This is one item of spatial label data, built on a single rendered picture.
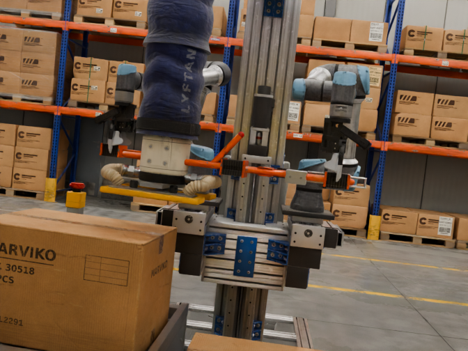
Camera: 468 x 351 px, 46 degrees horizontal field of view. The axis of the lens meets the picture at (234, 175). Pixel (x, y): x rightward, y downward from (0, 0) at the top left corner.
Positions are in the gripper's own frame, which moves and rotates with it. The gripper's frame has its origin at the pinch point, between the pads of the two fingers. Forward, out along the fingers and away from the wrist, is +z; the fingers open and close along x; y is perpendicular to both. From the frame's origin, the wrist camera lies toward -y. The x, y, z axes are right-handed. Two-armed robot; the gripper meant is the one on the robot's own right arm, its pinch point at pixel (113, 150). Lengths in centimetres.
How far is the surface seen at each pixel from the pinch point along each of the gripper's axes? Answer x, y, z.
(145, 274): -43, 33, 37
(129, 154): -29.0, 17.8, -0.3
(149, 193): -40, 30, 11
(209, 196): -21, 46, 11
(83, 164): 767, -372, 58
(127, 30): 646, -263, -177
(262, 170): -29, 65, -1
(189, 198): -40, 44, 11
